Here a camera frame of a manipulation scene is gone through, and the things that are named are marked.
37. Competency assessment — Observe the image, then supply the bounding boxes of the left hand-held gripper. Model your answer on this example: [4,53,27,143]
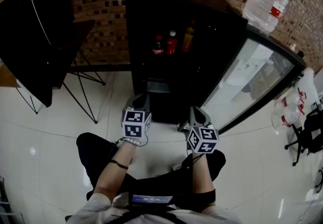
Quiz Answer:
[122,93,152,141]

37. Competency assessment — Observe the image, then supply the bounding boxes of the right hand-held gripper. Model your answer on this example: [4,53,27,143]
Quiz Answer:
[186,105,220,154]

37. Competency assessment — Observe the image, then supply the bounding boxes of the dark cola bottle red label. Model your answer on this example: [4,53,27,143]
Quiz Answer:
[152,35,164,56]

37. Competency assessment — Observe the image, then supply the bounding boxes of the black mini fridge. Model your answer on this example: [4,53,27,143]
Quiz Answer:
[125,0,307,135]

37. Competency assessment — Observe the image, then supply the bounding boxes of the person's left forearm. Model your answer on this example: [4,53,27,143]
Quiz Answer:
[92,139,141,202]

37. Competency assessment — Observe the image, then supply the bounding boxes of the person's right forearm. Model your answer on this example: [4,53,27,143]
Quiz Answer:
[192,153,216,193]

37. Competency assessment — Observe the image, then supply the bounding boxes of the black elastic wristband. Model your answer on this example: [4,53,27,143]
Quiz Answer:
[110,158,130,170]

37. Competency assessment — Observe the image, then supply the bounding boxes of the person's black trousers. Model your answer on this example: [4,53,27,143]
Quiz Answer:
[76,132,227,201]

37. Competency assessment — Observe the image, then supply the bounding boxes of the orange drink bottle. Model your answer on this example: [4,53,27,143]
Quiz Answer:
[181,20,196,53]

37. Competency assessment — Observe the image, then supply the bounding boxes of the black arm sleeve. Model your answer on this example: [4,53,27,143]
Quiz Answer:
[194,188,217,210]

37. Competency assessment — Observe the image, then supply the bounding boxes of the empty jug with red label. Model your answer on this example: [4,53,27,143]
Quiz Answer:
[271,106,301,130]
[282,91,305,113]

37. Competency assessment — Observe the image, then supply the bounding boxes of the black device with screen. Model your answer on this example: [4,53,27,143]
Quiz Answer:
[131,194,174,206]

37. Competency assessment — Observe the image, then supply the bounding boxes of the person's white shirt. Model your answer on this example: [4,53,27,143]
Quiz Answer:
[67,192,243,224]

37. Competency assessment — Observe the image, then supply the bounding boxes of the black office chair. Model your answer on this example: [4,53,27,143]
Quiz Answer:
[284,108,323,167]
[314,167,323,195]

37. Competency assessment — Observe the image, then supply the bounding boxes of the white plastic canister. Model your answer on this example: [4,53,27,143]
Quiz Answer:
[300,68,322,111]

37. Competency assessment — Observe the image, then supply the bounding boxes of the large clear water jug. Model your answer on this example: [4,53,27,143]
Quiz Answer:
[242,0,291,36]

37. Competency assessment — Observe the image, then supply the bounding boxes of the white metal rack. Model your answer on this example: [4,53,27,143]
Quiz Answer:
[0,176,25,224]

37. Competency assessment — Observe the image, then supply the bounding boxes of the white bead bracelet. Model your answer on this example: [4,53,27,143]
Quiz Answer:
[123,137,141,146]

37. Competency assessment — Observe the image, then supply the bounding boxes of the black chest strap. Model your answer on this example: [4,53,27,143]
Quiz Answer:
[108,205,187,224]

